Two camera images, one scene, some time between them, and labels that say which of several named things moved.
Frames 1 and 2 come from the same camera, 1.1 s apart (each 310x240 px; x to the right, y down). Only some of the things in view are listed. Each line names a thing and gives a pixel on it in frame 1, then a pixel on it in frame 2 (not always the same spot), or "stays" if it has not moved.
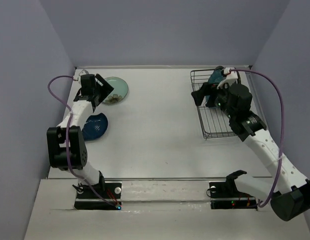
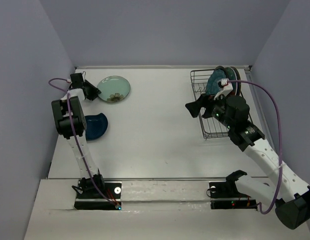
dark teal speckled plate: x=238 y=79 stays
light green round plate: x=120 y=92 stays
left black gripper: x=106 y=89 to x=95 y=91
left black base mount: x=104 y=195 stays
